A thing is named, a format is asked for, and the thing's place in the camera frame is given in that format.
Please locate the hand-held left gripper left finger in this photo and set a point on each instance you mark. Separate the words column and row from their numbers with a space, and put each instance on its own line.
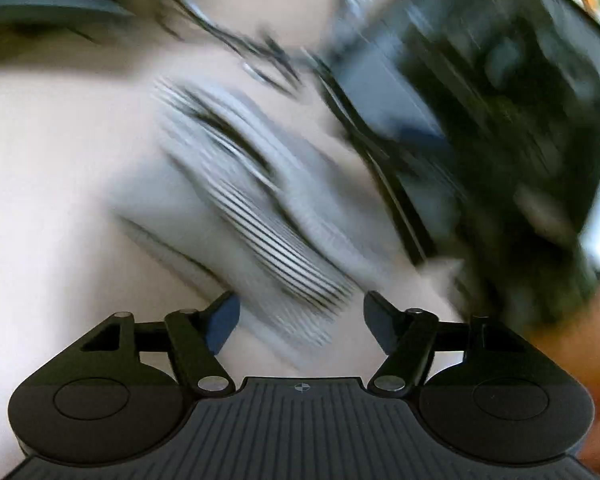
column 222, row 325

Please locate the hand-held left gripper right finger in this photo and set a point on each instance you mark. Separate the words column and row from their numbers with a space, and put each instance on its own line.
column 380, row 325

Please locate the grey striped shirt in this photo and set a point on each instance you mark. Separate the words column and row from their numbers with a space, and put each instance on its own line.
column 260, row 210

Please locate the person's right forearm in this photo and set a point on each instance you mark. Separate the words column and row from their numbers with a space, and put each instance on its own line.
column 597, row 340

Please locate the white glass-panel computer case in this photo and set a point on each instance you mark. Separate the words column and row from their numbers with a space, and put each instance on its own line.
column 480, row 70

